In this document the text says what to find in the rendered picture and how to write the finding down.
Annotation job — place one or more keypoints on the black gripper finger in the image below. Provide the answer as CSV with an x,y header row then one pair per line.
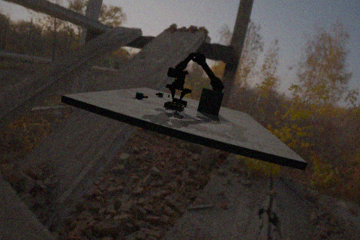
x,y
182,95
173,92

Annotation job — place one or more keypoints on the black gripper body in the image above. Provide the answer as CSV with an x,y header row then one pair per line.
x,y
185,90

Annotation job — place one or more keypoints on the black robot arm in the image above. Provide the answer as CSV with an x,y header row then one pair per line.
x,y
180,73

